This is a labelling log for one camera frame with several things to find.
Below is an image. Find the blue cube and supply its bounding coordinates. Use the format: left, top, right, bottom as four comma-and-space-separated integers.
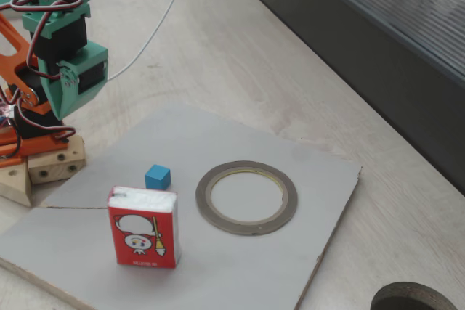
144, 164, 171, 192

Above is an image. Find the red tissue pack box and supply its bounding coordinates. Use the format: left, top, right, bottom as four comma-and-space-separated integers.
107, 185, 182, 270

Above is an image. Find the red controller circuit board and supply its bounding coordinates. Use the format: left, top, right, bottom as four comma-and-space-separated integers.
0, 102, 14, 131

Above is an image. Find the wooden base block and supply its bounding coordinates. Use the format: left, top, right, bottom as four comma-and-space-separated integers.
27, 134, 86, 184

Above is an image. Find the wooden wedge block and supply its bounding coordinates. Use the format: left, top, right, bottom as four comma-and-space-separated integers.
0, 160, 33, 208

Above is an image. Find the light grey board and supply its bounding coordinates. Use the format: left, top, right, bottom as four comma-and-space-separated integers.
0, 105, 363, 310

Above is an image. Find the ribbed translucent partition panel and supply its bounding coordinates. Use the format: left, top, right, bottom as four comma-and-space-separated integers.
220, 0, 465, 197

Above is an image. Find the red white black base wire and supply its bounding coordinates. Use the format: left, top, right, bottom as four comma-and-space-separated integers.
14, 105, 78, 144

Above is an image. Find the white usb cable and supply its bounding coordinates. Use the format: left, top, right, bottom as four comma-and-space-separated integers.
107, 0, 193, 82

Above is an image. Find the grey tape ring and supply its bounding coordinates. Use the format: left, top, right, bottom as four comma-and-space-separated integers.
195, 160, 299, 237

